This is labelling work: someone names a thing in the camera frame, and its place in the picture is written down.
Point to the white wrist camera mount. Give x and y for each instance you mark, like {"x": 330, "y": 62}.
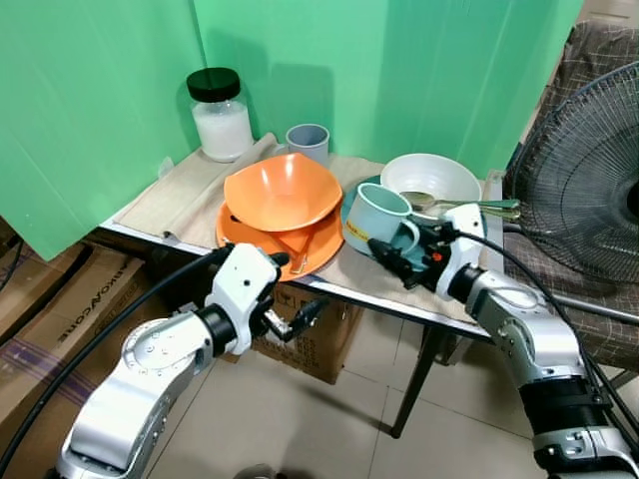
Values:
{"x": 245, "y": 284}
{"x": 462, "y": 235}

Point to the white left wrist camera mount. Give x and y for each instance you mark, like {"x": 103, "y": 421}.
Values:
{"x": 245, "y": 284}

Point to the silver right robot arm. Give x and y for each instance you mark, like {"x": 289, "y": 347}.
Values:
{"x": 529, "y": 339}

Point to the beige table cloth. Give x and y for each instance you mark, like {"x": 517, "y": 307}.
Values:
{"x": 180, "y": 200}

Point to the plaid fabric chair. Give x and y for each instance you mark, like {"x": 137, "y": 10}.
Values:
{"x": 599, "y": 50}

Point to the orange bowl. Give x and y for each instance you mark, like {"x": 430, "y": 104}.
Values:
{"x": 283, "y": 190}

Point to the orange plate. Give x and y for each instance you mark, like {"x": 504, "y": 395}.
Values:
{"x": 240, "y": 239}

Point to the grey cup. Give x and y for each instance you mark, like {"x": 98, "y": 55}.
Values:
{"x": 310, "y": 145}

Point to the pale green ceramic mug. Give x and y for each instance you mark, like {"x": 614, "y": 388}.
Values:
{"x": 374, "y": 215}

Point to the small cardboard box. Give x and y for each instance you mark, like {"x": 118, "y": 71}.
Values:
{"x": 319, "y": 344}

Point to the glass jar with black lid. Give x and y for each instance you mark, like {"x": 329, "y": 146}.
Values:
{"x": 222, "y": 125}

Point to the black metal table leg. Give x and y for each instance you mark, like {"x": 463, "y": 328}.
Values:
{"x": 414, "y": 379}

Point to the wide green backdrop panel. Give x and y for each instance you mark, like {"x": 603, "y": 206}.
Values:
{"x": 399, "y": 70}

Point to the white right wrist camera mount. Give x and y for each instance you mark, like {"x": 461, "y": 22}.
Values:
{"x": 462, "y": 235}

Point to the metal spoon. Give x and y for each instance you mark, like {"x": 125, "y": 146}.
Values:
{"x": 469, "y": 208}

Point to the orange plastic spoon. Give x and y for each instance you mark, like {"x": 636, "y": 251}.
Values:
{"x": 293, "y": 242}

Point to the narrow green backdrop panel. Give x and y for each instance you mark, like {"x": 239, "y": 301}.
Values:
{"x": 90, "y": 110}

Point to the white bowl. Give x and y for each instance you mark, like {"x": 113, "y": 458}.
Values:
{"x": 429, "y": 175}

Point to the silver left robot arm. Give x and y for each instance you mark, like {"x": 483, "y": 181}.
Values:
{"x": 130, "y": 399}

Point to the printed large cardboard box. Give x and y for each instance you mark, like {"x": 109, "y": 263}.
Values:
{"x": 90, "y": 279}

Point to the black electric fan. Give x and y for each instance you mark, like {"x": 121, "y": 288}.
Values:
{"x": 579, "y": 170}

